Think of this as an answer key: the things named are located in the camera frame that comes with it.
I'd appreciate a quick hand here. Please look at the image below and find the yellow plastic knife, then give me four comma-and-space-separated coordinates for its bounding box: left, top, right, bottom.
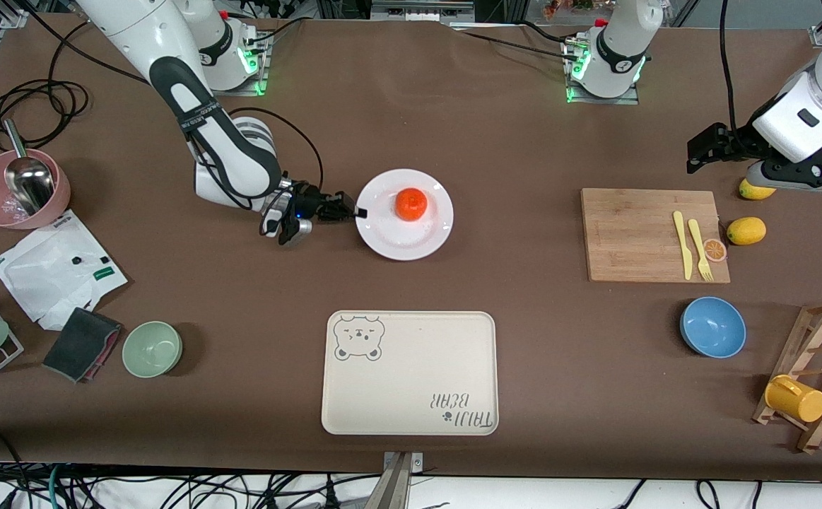
672, 210, 695, 281

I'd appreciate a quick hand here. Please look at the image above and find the white round plate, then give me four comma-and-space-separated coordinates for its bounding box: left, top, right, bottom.
355, 168, 455, 262

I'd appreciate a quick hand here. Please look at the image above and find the wooden cutting board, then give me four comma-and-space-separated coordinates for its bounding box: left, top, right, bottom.
580, 187, 732, 284

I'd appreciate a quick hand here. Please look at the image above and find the metal scoop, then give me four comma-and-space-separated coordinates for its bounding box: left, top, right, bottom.
1, 117, 57, 216

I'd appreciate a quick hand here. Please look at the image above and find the white plastic bag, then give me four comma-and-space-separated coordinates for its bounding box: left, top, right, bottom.
0, 209, 129, 332

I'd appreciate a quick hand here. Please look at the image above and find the pink folded cloth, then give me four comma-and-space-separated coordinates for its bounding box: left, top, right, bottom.
82, 327, 124, 383

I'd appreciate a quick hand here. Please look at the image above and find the yellow cup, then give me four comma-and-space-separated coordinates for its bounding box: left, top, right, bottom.
764, 374, 822, 424

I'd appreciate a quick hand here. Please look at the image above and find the yellow lemon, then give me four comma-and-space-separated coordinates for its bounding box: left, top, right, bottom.
726, 216, 768, 247
738, 177, 778, 201

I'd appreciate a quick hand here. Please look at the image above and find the blue bowl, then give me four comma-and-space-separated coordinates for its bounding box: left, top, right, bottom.
679, 296, 748, 360

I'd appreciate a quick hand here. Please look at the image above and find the yellow plastic fork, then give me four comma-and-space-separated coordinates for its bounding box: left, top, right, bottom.
687, 218, 715, 283

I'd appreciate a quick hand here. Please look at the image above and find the black coiled arm cable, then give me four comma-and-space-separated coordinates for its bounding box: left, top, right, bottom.
0, 0, 325, 238

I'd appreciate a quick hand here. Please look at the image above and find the dark grey folded cloth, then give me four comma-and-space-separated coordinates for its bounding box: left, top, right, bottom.
42, 306, 123, 385

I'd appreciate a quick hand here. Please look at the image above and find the black hanging arm cable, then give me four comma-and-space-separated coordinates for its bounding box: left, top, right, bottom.
719, 0, 739, 135

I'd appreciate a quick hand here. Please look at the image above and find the orange fruit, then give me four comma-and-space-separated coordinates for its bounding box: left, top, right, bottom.
394, 186, 429, 223

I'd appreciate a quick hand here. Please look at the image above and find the cream bear print tray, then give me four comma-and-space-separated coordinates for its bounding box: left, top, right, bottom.
320, 310, 500, 437

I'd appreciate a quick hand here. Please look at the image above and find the wooden peg rack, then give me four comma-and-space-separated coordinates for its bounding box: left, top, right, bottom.
751, 298, 822, 454

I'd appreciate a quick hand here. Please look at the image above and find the black base cable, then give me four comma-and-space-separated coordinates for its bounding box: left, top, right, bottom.
252, 17, 307, 56
452, 21, 581, 63

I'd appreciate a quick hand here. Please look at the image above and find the grey metal stand post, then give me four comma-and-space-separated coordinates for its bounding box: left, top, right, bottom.
361, 450, 425, 509

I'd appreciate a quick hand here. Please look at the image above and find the pale green bowl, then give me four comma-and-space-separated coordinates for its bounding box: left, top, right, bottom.
121, 320, 184, 380

